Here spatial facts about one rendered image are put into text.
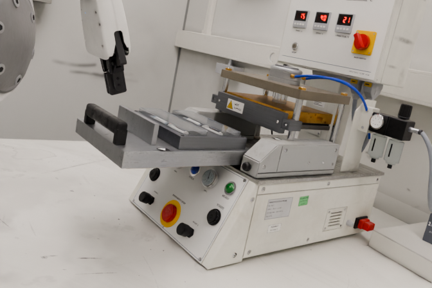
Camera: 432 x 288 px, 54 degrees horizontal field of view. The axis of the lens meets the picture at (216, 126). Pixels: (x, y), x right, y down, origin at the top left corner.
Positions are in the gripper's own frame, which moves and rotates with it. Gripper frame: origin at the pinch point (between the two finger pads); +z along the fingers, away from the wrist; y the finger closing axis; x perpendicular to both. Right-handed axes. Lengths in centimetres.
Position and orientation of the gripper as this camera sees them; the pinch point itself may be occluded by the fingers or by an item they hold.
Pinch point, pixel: (115, 82)
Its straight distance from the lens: 78.9
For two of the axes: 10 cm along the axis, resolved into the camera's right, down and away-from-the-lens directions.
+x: 8.1, -2.8, 5.2
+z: 0.7, 9.2, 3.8
